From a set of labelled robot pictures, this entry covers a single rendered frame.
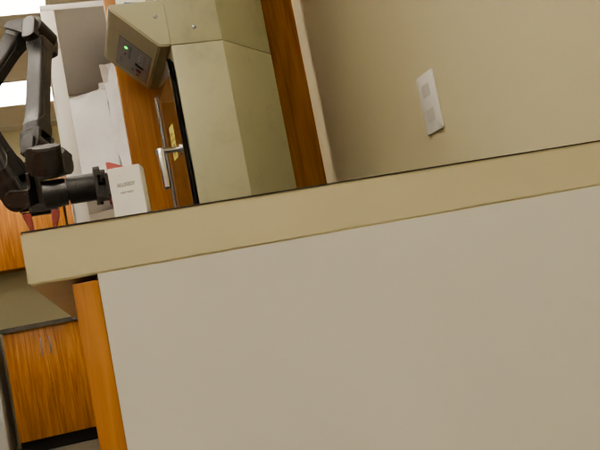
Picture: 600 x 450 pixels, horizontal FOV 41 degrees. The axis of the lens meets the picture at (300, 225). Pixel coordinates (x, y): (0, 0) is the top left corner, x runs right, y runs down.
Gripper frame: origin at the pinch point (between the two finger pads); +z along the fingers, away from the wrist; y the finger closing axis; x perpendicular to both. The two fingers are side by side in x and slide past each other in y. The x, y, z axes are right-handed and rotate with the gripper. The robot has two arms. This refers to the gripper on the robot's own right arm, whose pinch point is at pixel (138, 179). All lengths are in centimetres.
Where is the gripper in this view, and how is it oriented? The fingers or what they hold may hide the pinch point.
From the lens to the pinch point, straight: 173.8
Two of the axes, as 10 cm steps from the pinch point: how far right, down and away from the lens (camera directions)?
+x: 2.0, 9.8, -0.7
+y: -2.5, 1.2, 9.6
